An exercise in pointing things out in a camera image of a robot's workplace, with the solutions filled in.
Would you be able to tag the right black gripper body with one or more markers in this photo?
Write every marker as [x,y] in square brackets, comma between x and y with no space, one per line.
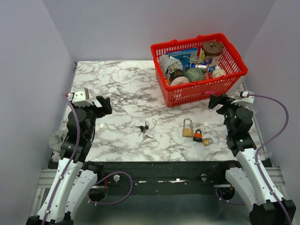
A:
[228,110]

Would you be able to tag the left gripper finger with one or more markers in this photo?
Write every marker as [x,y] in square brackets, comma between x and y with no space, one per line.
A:
[107,109]
[101,101]

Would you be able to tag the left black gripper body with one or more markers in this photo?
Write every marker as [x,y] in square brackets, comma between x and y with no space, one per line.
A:
[94,112]

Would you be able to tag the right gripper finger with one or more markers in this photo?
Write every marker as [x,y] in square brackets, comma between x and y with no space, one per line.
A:
[223,99]
[214,101]

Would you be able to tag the large brass padlock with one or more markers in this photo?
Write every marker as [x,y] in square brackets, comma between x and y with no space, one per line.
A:
[187,130]

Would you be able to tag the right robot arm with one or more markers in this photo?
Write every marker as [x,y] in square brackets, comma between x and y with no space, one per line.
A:
[266,204]

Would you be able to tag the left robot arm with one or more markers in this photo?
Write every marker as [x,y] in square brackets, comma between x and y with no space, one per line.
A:
[74,176]

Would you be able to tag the black headed key bunch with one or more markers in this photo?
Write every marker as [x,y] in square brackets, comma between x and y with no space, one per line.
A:
[143,128]

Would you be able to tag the red soda can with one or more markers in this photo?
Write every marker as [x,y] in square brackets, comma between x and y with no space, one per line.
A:
[207,76]

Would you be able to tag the red plastic basket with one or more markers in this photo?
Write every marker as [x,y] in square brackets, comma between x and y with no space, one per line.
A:
[230,61]

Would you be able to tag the white round bottle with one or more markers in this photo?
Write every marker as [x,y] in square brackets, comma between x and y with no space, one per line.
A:
[218,72]

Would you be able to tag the green melon ball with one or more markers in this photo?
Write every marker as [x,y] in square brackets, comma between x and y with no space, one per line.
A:
[194,75]

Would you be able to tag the blue soda can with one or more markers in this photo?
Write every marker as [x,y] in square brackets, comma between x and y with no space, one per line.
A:
[205,68]

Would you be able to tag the small brass padlock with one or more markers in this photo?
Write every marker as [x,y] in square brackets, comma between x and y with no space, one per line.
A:
[207,141]

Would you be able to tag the orange black padlock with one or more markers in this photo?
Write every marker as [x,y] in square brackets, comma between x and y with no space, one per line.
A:
[198,137]

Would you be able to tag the black label cup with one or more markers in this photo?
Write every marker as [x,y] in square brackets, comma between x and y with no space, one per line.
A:
[177,77]

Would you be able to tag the grey tape roll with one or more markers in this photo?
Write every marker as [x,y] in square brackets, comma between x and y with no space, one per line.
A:
[55,142]

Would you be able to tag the brown lid canister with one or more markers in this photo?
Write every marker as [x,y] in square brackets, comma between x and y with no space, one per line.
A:
[211,52]

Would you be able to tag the blue book box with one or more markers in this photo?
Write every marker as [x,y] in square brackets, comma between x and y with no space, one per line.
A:
[185,56]

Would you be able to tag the white snack bag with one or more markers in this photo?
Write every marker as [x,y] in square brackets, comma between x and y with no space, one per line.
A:
[168,63]

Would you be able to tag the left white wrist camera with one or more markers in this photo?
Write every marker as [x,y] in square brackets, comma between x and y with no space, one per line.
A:
[80,98]

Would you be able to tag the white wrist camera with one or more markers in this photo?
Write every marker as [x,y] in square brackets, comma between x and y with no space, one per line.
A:
[80,98]
[246,98]

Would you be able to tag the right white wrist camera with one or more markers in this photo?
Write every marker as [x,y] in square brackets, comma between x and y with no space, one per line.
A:
[246,98]

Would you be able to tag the aluminium frame rail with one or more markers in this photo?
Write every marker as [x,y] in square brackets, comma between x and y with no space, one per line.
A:
[44,184]

